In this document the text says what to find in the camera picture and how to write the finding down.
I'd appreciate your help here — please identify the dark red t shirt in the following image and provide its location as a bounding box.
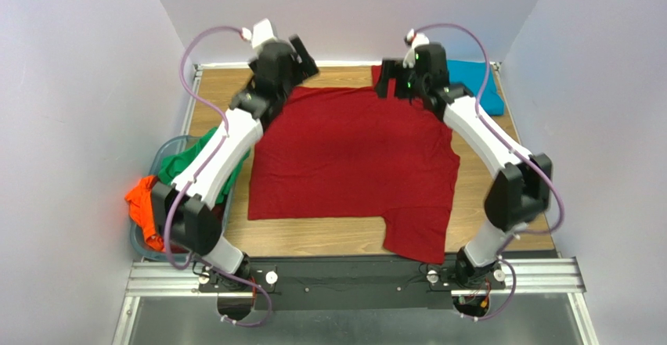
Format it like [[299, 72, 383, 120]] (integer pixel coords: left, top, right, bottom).
[[248, 86, 460, 264]]

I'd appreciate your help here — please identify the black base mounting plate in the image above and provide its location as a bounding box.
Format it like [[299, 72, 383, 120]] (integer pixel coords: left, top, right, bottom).
[[193, 254, 521, 316]]

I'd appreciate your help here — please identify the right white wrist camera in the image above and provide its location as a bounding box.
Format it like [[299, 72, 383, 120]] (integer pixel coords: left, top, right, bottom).
[[404, 29, 430, 49]]

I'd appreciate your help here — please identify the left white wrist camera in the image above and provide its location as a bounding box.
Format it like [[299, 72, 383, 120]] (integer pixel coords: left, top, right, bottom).
[[240, 18, 278, 52]]

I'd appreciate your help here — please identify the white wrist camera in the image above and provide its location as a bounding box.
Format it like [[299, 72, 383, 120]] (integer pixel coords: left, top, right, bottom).
[[404, 29, 430, 49], [240, 18, 278, 52]]

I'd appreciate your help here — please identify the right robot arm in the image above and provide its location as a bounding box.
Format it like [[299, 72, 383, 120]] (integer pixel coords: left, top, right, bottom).
[[375, 42, 553, 286]]

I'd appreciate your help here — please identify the orange t shirt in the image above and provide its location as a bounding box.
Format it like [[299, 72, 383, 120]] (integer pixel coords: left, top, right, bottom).
[[124, 175, 165, 252]]

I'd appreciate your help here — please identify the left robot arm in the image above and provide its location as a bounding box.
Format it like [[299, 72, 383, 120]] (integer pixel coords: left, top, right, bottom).
[[151, 34, 319, 280]]

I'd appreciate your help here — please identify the folded blue t shirt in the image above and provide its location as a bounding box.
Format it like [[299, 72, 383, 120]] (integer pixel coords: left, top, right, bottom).
[[448, 60, 505, 117]]

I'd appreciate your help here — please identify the aluminium rail frame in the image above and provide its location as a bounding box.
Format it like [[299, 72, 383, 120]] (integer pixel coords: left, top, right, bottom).
[[112, 258, 599, 344]]

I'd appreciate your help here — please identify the green t shirt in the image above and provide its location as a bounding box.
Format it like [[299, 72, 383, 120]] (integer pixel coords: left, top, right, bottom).
[[157, 127, 250, 205]]

